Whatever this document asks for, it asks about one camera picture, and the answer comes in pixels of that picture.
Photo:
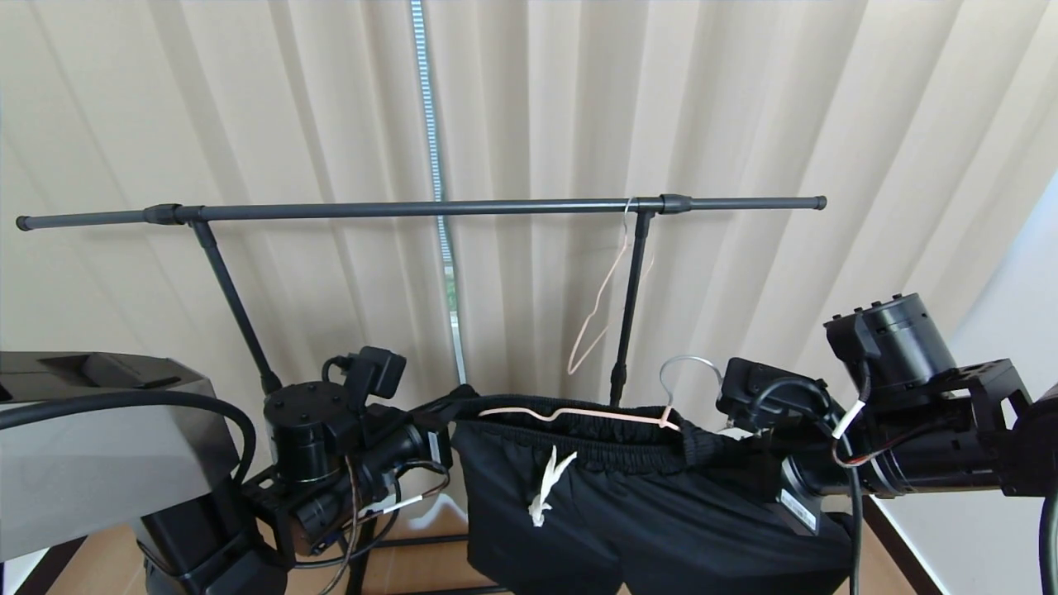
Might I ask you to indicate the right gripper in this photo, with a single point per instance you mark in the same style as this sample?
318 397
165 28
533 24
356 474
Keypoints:
814 479

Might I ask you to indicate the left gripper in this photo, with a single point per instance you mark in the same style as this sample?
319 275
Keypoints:
417 446

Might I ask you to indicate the black shorts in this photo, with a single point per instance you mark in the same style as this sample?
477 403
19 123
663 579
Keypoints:
661 521

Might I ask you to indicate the pink clothes hanger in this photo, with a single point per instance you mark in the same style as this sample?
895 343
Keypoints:
612 273
579 412

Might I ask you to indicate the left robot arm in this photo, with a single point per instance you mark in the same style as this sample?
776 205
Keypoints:
83 446

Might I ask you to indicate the black clothes rack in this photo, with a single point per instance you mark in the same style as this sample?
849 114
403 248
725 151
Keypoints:
413 208

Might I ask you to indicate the beige curtain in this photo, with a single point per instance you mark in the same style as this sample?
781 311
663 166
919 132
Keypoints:
248 99

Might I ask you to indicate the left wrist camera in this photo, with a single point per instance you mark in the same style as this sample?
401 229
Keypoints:
376 372

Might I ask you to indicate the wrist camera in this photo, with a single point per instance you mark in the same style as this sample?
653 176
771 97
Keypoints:
756 388
376 372

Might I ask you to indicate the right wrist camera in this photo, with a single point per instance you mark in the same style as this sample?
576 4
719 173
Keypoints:
756 388

